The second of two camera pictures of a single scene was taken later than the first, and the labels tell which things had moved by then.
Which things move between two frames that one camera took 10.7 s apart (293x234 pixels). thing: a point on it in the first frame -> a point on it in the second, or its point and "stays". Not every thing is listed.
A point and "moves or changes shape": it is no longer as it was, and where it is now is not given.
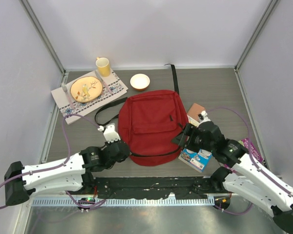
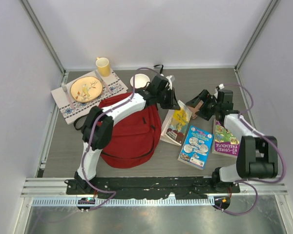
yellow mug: (103, 65) stays
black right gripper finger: (189, 129) -> (201, 96)
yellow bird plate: (86, 88) stays
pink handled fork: (64, 87) stays
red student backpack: (149, 121) moves or changes shape
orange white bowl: (139, 82) stays
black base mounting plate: (156, 187) stays
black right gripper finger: (181, 140) -> (204, 113)
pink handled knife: (100, 78) stays
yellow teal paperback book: (193, 121) -> (175, 126)
